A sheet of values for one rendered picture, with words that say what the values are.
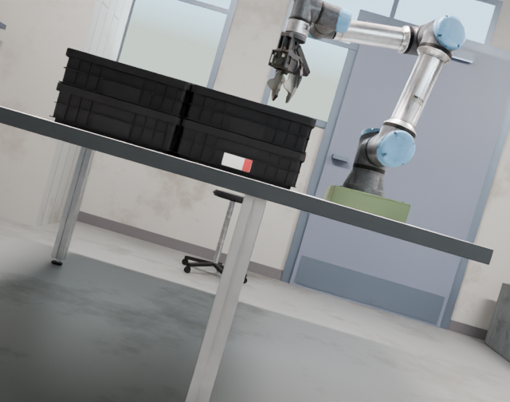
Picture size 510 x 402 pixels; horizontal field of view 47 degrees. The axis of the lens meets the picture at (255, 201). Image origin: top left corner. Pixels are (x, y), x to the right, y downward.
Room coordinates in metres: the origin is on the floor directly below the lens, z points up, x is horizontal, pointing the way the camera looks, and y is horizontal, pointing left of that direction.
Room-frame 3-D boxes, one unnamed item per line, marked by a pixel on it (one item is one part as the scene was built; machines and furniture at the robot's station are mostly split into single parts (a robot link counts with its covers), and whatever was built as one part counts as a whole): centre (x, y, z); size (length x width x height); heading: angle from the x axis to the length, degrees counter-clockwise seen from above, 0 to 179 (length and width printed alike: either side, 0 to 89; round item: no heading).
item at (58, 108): (1.95, 0.49, 0.76); 0.40 x 0.30 x 0.12; 90
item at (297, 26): (1.89, 0.02, 1.20); 0.08 x 0.08 x 0.05
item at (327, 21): (1.93, -0.07, 1.27); 0.11 x 0.11 x 0.08; 13
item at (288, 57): (1.88, 0.03, 1.12); 0.09 x 0.08 x 0.12; 140
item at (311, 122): (1.95, 0.09, 0.92); 0.40 x 0.30 x 0.02; 90
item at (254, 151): (1.95, 0.09, 0.76); 0.40 x 0.30 x 0.12; 90
